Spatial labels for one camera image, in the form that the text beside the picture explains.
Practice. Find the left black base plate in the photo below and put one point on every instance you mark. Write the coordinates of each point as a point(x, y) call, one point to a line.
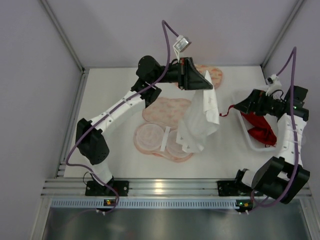
point(94, 189)

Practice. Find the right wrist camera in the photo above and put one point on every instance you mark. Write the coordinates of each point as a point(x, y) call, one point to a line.
point(273, 83)

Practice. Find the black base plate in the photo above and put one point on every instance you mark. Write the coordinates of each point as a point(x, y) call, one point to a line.
point(94, 189)
point(227, 188)

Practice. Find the white bra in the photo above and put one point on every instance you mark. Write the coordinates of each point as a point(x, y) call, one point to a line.
point(200, 120)

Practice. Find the stacked pink laundry bags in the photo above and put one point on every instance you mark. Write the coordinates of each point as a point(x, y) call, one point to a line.
point(215, 73)

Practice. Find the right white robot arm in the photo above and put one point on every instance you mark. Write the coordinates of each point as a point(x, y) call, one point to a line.
point(283, 175)

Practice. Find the pink mesh laundry bag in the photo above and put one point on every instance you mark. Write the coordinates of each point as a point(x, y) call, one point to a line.
point(157, 136)

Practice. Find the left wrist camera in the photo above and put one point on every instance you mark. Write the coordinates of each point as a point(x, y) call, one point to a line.
point(181, 44)

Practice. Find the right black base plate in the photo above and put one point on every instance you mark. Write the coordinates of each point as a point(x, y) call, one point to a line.
point(227, 188)

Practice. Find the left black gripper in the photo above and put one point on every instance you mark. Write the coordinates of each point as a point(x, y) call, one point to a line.
point(184, 73)

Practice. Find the perforated cable duct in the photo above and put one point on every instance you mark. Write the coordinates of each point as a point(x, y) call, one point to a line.
point(144, 203)

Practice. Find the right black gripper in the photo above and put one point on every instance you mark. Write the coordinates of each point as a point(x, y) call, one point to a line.
point(253, 104)

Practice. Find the white plastic basket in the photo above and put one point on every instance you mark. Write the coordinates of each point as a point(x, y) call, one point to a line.
point(278, 124)

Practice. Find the red bra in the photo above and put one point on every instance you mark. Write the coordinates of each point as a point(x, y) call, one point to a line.
point(257, 131)

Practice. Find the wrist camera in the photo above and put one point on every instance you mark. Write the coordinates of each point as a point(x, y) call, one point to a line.
point(181, 44)
point(273, 83)

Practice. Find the aluminium mounting rail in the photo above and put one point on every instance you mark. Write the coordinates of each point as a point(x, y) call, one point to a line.
point(138, 187)

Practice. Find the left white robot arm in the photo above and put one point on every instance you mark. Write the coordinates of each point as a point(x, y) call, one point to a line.
point(91, 135)

